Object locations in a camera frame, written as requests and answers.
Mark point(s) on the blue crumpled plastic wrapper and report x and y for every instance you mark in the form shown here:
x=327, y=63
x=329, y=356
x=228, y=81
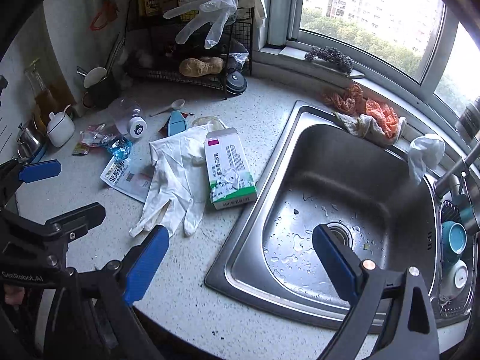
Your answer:
x=120, y=150

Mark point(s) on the white lidded sugar jar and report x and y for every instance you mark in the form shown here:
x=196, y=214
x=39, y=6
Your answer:
x=60, y=129

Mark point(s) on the translucent disposable glove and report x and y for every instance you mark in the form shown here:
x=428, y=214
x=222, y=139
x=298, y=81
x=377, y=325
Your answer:
x=215, y=7

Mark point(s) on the blue paper packet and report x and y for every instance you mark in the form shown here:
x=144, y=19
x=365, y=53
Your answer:
x=176, y=123

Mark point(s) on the window frame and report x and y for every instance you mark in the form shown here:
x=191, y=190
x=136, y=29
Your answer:
x=285, y=7

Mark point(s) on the stainless steel sink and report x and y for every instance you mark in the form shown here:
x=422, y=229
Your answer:
x=337, y=180

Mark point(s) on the garlic bulb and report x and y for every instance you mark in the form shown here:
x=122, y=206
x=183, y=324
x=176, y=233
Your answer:
x=141, y=56
x=126, y=80

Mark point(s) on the blue bowl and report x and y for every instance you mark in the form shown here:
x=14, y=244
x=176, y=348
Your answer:
x=452, y=240

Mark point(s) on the clear plastic lid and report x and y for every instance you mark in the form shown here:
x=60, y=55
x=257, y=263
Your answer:
x=210, y=120

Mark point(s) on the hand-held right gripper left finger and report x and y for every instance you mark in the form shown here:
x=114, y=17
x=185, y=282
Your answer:
x=146, y=262

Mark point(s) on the yellow seasoning box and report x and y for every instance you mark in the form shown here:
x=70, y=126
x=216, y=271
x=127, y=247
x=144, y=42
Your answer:
x=152, y=2

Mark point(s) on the dark dotted bag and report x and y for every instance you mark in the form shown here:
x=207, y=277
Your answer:
x=237, y=55

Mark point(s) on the crumpled clear red wrapper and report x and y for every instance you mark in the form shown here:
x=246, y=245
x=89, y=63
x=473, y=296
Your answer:
x=93, y=135

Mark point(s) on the stainless steel pot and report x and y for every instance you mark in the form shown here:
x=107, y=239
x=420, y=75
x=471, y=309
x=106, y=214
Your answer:
x=28, y=140

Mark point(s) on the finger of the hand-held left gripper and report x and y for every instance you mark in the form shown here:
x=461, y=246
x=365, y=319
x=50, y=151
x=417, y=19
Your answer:
x=39, y=171
x=78, y=217

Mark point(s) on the clear plastic bottle white cap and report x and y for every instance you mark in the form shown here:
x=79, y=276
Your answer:
x=137, y=127

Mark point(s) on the orange dishcloth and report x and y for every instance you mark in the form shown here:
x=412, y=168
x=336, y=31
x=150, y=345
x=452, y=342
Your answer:
x=382, y=117

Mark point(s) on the black round disc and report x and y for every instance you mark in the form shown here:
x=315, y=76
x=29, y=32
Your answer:
x=236, y=83

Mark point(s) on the ginger root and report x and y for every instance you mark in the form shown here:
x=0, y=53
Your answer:
x=198, y=66

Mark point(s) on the white bowl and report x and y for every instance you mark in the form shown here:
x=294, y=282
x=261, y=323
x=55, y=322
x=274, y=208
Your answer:
x=459, y=277

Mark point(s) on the white rubber glove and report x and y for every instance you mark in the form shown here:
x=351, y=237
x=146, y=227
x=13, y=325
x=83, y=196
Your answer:
x=168, y=180

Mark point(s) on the orange mesh scrubber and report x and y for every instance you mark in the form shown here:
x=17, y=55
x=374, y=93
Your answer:
x=347, y=99

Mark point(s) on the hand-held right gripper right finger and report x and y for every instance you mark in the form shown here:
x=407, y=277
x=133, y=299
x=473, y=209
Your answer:
x=333, y=262

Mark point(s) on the orange and grey rags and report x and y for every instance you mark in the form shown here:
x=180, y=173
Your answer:
x=360, y=125

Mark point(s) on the steel drain basket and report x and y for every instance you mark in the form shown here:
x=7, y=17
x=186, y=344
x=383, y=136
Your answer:
x=446, y=210

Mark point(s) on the white plastic spoon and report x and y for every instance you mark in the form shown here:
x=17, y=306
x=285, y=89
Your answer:
x=177, y=104

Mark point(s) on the white flat ladle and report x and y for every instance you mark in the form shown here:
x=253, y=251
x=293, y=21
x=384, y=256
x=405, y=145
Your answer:
x=94, y=76

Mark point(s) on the printed newspaper sheet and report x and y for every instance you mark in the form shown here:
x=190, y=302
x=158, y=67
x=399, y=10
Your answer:
x=123, y=178

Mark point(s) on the crumpled white plastic bag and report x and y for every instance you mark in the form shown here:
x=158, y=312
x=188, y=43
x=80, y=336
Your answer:
x=425, y=153

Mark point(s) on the metal cutlery bundle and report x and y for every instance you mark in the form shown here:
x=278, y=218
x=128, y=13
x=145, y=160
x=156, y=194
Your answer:
x=114, y=54

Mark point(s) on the cooking oil bottle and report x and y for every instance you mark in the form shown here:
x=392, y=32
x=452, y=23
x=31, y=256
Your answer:
x=47, y=97

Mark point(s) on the white green carton box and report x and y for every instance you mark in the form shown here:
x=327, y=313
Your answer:
x=228, y=172

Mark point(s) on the person's left hand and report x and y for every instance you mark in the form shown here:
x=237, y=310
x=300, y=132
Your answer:
x=12, y=294

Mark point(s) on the metal cylinder container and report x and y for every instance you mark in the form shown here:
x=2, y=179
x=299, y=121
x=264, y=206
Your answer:
x=468, y=118

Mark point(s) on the steel faucet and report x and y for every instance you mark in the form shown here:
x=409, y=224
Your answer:
x=452, y=174

